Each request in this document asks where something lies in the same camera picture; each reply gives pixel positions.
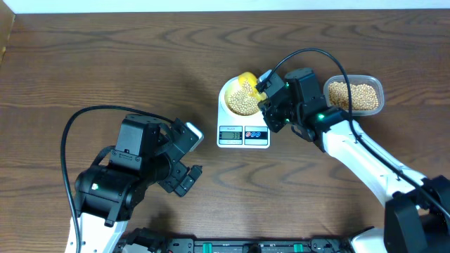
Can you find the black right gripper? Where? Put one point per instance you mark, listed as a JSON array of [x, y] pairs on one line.
[[268, 113]]

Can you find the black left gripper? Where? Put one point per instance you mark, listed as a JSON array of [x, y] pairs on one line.
[[176, 176]]

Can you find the yellow plastic scoop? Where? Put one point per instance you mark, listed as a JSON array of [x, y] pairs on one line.
[[248, 82]]

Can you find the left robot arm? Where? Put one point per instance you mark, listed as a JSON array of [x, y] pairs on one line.
[[147, 151]]

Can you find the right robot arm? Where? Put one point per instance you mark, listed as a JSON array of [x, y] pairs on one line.
[[416, 207]]

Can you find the yellow bowl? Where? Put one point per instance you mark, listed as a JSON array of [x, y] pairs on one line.
[[238, 101]]

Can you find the white digital kitchen scale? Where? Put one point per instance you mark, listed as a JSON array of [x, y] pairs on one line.
[[237, 131]]

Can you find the clear container of soybeans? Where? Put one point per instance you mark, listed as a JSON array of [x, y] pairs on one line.
[[366, 91]]

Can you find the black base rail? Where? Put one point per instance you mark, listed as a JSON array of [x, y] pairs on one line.
[[147, 241]]

